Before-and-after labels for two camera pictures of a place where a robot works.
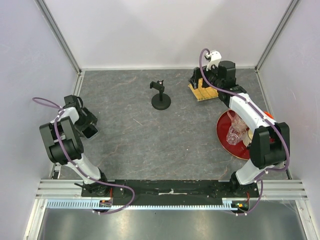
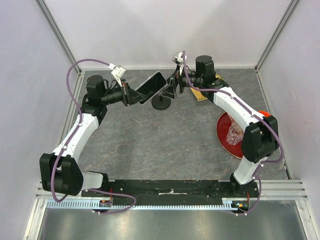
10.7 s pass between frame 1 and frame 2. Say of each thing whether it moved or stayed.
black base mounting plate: stayed
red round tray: stayed
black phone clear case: moved
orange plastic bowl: stayed
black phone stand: stayed
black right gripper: moved
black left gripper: moved
